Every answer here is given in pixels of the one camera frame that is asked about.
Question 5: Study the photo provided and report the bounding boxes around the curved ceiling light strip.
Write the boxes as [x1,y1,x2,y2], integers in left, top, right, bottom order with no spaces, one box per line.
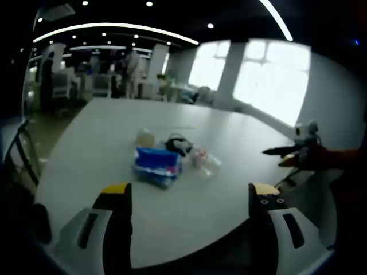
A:
[32,22,200,45]

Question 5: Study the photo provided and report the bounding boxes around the blue wet wipes pack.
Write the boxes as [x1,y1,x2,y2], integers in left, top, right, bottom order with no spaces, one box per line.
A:
[134,168,182,189]

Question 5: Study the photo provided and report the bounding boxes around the person's right hand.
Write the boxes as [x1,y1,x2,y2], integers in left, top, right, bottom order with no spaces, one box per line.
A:
[298,143,333,171]

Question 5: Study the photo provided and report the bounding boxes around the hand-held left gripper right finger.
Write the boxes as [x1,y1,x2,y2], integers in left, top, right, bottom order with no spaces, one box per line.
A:
[248,183,335,275]

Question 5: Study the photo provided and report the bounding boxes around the clear plastic water bottle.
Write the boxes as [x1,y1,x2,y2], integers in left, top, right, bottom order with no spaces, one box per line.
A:
[190,146,222,176]

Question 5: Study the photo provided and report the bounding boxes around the blue tissue packet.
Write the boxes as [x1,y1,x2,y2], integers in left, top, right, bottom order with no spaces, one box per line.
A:
[132,146,184,180]

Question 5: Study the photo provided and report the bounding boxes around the dark chair frame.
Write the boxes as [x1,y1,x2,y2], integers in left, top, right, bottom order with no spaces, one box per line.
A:
[2,119,41,187]

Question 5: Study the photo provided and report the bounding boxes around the black cable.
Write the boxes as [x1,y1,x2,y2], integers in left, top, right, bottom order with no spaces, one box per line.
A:
[164,132,194,157]

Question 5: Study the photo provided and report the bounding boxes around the white paper cup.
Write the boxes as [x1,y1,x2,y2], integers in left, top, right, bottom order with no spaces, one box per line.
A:
[136,128,157,147]

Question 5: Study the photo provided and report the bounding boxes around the white table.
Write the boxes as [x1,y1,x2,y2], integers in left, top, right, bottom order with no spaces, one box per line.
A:
[34,99,339,269]

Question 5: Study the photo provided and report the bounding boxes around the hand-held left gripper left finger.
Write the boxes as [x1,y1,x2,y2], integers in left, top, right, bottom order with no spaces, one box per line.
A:
[53,183,135,275]

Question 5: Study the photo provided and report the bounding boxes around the straight ceiling light strip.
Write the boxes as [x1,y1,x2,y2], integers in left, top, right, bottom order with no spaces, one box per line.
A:
[259,0,294,41]

